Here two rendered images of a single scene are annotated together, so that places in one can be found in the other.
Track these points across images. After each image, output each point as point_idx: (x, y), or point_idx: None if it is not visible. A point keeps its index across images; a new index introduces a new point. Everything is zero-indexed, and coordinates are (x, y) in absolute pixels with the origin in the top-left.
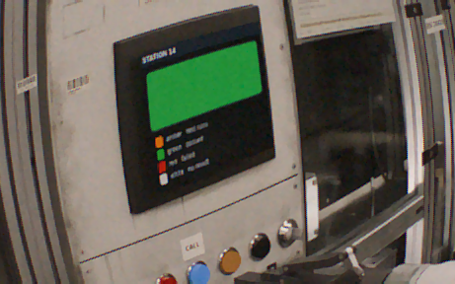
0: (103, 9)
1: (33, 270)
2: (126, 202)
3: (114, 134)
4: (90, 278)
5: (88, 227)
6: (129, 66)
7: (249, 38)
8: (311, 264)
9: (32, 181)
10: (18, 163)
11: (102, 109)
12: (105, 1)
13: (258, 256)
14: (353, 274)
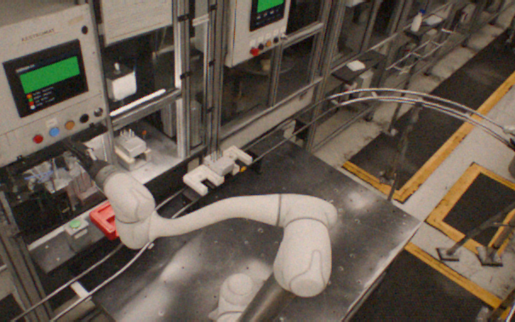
0: None
1: None
2: (17, 113)
3: (9, 93)
4: None
5: None
6: (11, 71)
7: (72, 55)
8: (79, 149)
9: None
10: None
11: (0, 86)
12: None
13: (82, 122)
14: (91, 160)
